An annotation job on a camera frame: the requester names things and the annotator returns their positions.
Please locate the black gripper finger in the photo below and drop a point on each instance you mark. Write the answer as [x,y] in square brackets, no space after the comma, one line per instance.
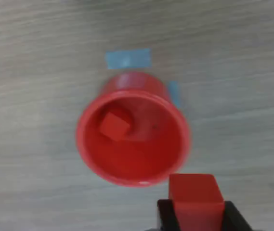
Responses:
[235,220]
[166,216]

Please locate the small red cube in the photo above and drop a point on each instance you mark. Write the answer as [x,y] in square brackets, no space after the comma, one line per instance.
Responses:
[194,192]
[113,127]

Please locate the red plastic cup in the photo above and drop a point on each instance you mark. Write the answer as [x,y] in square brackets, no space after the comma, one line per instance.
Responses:
[139,156]

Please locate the blue tape piece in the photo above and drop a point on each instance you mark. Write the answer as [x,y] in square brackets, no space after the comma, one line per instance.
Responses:
[175,93]
[128,59]

